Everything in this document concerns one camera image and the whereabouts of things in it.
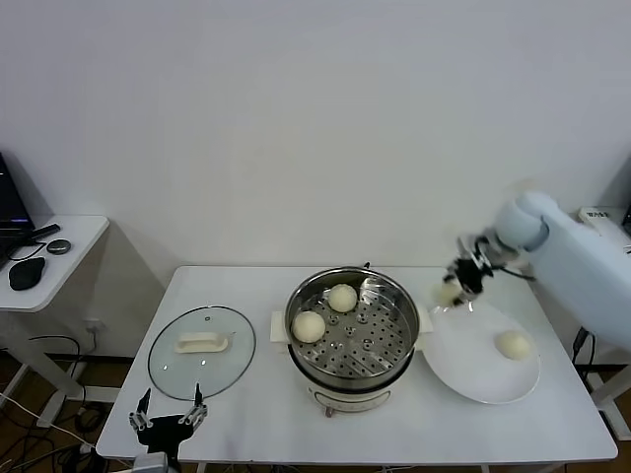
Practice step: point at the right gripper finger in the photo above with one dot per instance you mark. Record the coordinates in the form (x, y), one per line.
(452, 275)
(468, 298)

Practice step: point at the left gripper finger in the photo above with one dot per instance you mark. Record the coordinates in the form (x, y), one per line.
(196, 415)
(139, 421)

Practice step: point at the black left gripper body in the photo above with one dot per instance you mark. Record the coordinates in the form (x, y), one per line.
(165, 433)

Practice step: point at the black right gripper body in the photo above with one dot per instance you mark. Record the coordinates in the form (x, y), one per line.
(474, 276)

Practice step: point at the white steamed baozi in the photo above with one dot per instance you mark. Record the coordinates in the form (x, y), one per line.
(512, 345)
(342, 298)
(442, 294)
(309, 326)

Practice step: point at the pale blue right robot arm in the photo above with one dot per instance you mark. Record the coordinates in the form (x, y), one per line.
(581, 266)

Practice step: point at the perforated steel steamer basket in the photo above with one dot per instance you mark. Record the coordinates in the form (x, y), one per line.
(345, 355)

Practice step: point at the white round plate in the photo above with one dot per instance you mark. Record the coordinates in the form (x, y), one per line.
(473, 364)

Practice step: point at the small printed label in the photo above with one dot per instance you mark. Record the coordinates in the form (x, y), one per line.
(597, 215)

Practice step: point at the white side table with label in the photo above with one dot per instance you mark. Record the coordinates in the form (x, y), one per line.
(611, 394)

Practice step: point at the black computer mouse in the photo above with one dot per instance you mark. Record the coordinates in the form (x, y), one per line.
(27, 274)

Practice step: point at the round grey disc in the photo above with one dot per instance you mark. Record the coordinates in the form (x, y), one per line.
(58, 246)

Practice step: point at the black stick device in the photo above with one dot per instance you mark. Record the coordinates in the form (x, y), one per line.
(47, 230)

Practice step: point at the black laptop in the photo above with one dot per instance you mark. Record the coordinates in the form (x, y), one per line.
(10, 207)

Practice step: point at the white wall socket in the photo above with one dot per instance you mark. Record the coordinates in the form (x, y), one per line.
(92, 326)

